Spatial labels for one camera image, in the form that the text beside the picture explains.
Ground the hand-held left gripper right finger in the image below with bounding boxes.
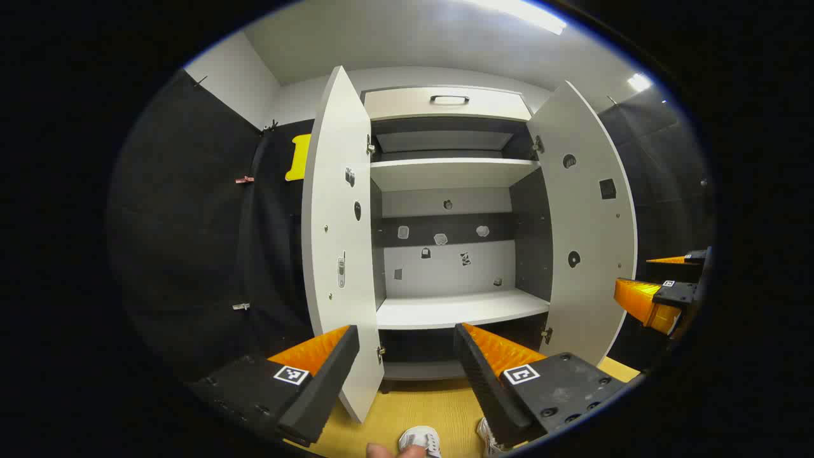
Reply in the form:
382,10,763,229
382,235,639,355
453,322,630,449

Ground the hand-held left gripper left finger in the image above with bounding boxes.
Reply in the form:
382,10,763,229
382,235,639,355
188,324,361,448

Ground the white shoe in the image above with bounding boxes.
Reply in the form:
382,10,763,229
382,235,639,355
399,426,442,458
477,417,509,457

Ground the cabinet door with headphones sticker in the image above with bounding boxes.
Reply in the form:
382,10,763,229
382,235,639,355
527,81,638,366

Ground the white shoe cabinet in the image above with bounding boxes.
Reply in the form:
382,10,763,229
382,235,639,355
302,66,638,424

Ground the cabinet door with camera sticker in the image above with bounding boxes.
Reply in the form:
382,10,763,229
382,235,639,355
302,66,387,424

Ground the white cabinet shelf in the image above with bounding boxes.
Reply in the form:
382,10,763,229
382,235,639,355
370,158,541,191
376,288,551,330

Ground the white cabinet drawer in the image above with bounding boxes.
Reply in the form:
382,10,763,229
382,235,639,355
362,87,534,121

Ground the black backdrop cloth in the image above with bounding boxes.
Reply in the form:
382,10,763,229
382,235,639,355
597,88,714,373
107,69,317,382

